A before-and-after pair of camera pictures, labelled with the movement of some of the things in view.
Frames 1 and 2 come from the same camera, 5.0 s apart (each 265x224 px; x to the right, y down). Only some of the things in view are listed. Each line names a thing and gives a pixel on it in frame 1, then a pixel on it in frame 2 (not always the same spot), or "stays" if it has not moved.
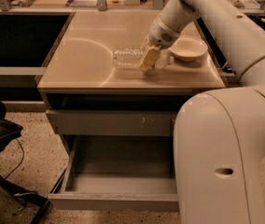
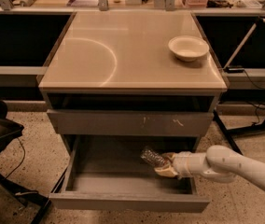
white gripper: [159, 35] → [180, 164]
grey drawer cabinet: [121, 122] stays
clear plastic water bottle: [132, 57] → [153, 157]
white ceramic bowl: [188, 49] stays
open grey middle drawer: [117, 173] stays
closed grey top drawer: [111, 122] stays
